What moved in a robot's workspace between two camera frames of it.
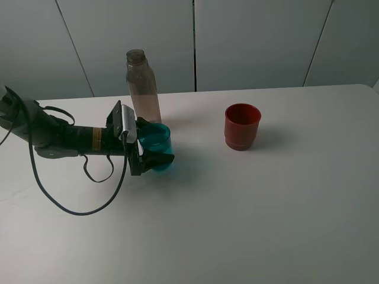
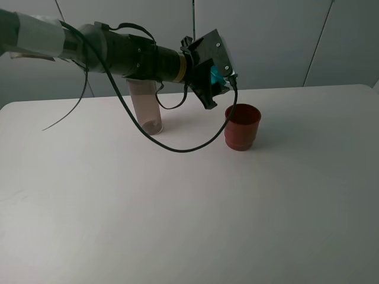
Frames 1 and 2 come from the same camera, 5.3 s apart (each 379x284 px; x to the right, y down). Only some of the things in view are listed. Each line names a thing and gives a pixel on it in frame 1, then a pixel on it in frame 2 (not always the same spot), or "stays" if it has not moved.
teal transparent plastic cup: (156, 137) to (214, 77)
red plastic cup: (241, 124) stays
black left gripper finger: (150, 158) to (201, 82)
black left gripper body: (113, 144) to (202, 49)
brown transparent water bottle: (141, 81) stays
